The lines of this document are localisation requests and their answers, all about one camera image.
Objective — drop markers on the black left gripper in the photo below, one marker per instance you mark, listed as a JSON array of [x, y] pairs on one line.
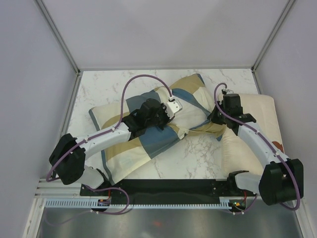
[[163, 109]]

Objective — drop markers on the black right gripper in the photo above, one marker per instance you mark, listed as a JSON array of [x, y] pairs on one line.
[[214, 118]]

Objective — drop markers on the white pillow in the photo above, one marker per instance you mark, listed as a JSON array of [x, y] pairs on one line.
[[192, 116]]

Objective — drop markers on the blue beige checkered pillowcase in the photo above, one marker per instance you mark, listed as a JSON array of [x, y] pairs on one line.
[[122, 159]]

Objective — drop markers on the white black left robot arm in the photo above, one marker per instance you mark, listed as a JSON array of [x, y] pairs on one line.
[[69, 155]]

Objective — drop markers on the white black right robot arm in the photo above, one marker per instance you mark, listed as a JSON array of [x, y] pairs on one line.
[[282, 180]]

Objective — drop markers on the cream pillow with bear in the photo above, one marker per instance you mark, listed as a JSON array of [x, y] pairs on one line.
[[236, 154]]

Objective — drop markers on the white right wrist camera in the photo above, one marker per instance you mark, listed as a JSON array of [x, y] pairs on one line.
[[226, 91]]

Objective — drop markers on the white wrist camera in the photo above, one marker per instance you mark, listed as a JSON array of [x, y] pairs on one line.
[[226, 91], [173, 107]]

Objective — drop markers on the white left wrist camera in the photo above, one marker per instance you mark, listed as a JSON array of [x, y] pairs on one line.
[[173, 107]]

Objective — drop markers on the aluminium right frame post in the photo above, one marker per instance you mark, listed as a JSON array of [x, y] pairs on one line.
[[273, 33]]

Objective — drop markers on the aluminium frame post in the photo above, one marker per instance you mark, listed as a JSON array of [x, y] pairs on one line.
[[55, 31], [273, 33]]

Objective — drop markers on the aluminium extrusion rail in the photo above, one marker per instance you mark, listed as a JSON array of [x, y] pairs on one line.
[[56, 189]]

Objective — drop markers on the aluminium left frame post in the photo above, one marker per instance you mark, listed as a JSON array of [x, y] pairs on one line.
[[55, 31]]

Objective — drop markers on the white slotted cable duct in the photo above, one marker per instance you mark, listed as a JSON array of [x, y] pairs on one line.
[[95, 203]]

